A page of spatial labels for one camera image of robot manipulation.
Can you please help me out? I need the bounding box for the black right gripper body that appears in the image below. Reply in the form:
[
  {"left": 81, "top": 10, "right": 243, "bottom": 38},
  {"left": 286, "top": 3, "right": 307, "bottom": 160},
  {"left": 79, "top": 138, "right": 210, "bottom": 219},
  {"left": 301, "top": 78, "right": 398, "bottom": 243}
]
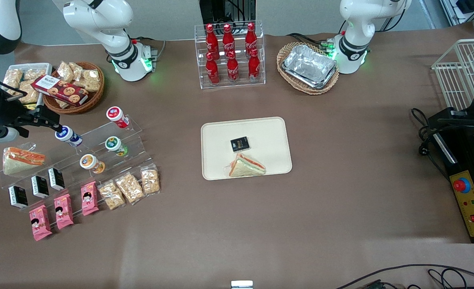
[{"left": 0, "top": 96, "right": 42, "bottom": 139}]

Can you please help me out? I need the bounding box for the green gum bottle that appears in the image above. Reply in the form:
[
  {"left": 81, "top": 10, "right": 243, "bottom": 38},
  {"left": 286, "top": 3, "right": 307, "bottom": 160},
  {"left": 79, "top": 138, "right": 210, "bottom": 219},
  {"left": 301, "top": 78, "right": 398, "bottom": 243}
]
[{"left": 105, "top": 136, "right": 128, "bottom": 157}]

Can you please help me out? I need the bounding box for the blue gum bottle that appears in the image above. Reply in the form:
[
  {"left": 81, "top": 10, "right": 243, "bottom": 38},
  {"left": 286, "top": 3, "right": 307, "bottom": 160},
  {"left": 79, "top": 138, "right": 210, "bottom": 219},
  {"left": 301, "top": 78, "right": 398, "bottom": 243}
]
[{"left": 55, "top": 125, "right": 83, "bottom": 147}]

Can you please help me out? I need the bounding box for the white rectangular plastic tray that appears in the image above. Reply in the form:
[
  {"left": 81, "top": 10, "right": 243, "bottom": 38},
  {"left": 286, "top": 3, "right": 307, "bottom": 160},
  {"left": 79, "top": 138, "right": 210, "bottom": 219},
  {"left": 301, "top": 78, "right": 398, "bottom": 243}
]
[{"left": 2, "top": 63, "right": 53, "bottom": 111}]

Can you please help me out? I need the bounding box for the orange gum bottle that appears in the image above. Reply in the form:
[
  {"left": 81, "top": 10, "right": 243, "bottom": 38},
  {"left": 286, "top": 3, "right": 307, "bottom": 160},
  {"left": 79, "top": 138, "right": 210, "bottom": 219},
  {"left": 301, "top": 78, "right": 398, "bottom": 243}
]
[{"left": 79, "top": 154, "right": 105, "bottom": 174}]

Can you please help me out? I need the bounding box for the red gum bottle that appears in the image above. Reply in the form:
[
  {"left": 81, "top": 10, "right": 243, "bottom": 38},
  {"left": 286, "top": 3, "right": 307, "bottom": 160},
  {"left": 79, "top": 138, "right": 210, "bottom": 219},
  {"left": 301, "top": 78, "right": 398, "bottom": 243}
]
[{"left": 106, "top": 106, "right": 130, "bottom": 129}]

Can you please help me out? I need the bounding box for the aluminium foil tray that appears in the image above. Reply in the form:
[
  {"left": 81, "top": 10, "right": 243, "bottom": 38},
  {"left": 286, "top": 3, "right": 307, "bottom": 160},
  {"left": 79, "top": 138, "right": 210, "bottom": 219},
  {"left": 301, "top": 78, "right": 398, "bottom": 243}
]
[{"left": 282, "top": 44, "right": 338, "bottom": 90}]

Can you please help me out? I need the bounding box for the cream rectangular tray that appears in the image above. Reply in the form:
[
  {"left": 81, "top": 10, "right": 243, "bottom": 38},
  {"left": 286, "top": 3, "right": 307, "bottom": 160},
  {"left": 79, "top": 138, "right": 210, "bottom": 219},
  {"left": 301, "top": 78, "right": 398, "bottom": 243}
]
[{"left": 201, "top": 116, "right": 293, "bottom": 181}]

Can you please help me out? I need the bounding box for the red cookie box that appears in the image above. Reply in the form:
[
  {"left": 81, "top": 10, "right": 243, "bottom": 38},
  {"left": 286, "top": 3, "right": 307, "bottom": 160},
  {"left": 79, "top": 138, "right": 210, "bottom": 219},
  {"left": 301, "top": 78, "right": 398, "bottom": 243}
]
[{"left": 31, "top": 75, "right": 89, "bottom": 107}]

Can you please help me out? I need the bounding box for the brown round wicker basket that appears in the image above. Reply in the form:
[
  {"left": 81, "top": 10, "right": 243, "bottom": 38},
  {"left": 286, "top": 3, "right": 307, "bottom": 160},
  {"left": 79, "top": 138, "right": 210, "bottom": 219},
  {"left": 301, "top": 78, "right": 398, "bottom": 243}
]
[{"left": 43, "top": 61, "right": 105, "bottom": 115}]

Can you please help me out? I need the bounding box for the wrapped triangle sandwich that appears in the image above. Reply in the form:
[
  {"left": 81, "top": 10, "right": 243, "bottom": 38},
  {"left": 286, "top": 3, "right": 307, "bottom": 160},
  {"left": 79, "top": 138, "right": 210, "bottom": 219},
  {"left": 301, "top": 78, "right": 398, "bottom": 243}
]
[
  {"left": 2, "top": 143, "right": 47, "bottom": 176},
  {"left": 224, "top": 153, "right": 267, "bottom": 178}
]

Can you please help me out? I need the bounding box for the small black carton box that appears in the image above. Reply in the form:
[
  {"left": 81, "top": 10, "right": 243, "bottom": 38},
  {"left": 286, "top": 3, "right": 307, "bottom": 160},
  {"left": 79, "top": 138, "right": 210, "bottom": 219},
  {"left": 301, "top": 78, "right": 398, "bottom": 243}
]
[
  {"left": 230, "top": 136, "right": 250, "bottom": 153},
  {"left": 48, "top": 167, "right": 65, "bottom": 191},
  {"left": 8, "top": 185, "right": 28, "bottom": 209},
  {"left": 31, "top": 175, "right": 50, "bottom": 198}
]

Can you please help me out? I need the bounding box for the black yellow sealing machine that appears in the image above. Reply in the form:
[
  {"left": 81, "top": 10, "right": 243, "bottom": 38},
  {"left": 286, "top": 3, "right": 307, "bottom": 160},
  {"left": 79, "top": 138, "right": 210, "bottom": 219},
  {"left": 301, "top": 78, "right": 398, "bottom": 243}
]
[{"left": 427, "top": 106, "right": 474, "bottom": 244}]

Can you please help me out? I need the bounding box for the clear acrylic step stand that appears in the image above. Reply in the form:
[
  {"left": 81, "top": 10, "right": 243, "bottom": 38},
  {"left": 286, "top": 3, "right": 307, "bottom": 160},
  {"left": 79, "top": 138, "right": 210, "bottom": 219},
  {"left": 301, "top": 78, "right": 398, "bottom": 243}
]
[{"left": 0, "top": 115, "right": 158, "bottom": 213}]

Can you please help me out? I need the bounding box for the pink snack pack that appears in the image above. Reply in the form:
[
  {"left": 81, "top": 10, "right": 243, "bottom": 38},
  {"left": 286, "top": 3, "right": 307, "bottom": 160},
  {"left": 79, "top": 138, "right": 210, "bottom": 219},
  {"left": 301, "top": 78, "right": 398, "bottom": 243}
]
[
  {"left": 29, "top": 204, "right": 53, "bottom": 241},
  {"left": 81, "top": 181, "right": 99, "bottom": 216},
  {"left": 53, "top": 193, "right": 74, "bottom": 230}
]

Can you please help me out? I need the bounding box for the red cola bottle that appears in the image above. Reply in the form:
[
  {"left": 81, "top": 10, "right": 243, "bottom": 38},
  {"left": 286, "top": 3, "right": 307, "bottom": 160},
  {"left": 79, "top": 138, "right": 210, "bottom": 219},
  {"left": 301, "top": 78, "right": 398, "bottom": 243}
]
[
  {"left": 206, "top": 52, "right": 220, "bottom": 86},
  {"left": 205, "top": 23, "right": 220, "bottom": 55},
  {"left": 227, "top": 51, "right": 240, "bottom": 83},
  {"left": 245, "top": 22, "right": 257, "bottom": 52},
  {"left": 222, "top": 24, "right": 236, "bottom": 55},
  {"left": 248, "top": 48, "right": 261, "bottom": 83}
]

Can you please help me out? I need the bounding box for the clear acrylic bottle rack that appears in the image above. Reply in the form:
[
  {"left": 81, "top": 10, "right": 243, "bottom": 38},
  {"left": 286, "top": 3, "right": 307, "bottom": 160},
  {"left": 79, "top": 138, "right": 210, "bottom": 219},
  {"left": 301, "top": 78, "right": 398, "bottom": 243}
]
[{"left": 194, "top": 21, "right": 266, "bottom": 90}]

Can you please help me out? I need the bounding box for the light oval wicker basket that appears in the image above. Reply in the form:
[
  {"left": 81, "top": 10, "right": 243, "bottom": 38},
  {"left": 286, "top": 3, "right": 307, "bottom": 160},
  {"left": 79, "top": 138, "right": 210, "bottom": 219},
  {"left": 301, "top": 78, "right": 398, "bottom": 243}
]
[{"left": 277, "top": 42, "right": 340, "bottom": 95}]

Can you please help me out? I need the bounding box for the dark equipment cabinet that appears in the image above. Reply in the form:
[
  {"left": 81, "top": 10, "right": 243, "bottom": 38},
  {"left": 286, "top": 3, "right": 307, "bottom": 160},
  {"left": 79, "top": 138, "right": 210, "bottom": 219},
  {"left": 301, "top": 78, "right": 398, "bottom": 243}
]
[{"left": 200, "top": 0, "right": 257, "bottom": 24}]

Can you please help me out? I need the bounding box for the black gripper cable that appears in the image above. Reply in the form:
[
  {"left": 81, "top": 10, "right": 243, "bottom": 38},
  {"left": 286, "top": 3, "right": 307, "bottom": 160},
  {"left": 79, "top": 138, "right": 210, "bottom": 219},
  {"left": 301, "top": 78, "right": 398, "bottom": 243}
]
[{"left": 0, "top": 69, "right": 27, "bottom": 103}]

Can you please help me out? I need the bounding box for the white wire basket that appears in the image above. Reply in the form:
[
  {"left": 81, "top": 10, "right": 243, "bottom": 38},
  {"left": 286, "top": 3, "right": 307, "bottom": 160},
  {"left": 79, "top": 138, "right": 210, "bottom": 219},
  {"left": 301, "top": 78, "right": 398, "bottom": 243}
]
[{"left": 431, "top": 38, "right": 474, "bottom": 111}]

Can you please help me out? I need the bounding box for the black power cable with plug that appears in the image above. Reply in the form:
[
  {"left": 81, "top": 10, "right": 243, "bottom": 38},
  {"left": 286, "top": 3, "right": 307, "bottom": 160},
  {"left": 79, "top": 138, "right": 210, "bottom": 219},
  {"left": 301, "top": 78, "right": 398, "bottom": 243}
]
[{"left": 411, "top": 108, "right": 453, "bottom": 179}]

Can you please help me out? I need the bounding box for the aluminium frame shelf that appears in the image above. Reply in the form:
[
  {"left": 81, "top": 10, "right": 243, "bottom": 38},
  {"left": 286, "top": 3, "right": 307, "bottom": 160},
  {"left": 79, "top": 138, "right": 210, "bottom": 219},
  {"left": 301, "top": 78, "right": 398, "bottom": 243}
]
[{"left": 440, "top": 0, "right": 474, "bottom": 29}]

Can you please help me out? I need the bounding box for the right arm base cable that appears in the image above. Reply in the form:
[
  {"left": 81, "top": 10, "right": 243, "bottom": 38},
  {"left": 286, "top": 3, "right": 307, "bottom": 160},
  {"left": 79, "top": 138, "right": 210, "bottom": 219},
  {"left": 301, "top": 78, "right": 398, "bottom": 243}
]
[{"left": 131, "top": 36, "right": 166, "bottom": 61}]

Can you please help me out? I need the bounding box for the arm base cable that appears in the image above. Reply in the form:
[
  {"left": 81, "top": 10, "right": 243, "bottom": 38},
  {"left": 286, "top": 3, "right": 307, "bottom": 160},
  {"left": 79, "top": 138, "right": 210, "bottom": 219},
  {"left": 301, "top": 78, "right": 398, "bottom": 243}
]
[
  {"left": 131, "top": 36, "right": 166, "bottom": 61},
  {"left": 287, "top": 32, "right": 336, "bottom": 52}
]

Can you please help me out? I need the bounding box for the looped black cable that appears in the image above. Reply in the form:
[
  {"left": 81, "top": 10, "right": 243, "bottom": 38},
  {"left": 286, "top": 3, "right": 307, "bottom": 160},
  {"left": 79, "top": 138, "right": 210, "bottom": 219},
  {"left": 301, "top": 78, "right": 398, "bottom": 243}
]
[{"left": 427, "top": 268, "right": 469, "bottom": 289}]

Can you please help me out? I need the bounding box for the long black cable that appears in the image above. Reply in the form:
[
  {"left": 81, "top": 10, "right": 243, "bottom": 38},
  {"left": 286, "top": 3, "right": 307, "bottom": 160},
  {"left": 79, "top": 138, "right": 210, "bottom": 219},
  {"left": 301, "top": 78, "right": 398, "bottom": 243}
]
[{"left": 335, "top": 264, "right": 474, "bottom": 289}]

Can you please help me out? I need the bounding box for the left arm base cable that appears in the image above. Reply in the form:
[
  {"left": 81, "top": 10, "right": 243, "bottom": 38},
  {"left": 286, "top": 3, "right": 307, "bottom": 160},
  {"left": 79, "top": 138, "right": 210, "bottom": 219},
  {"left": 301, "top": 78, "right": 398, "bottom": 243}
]
[{"left": 287, "top": 32, "right": 336, "bottom": 52}]

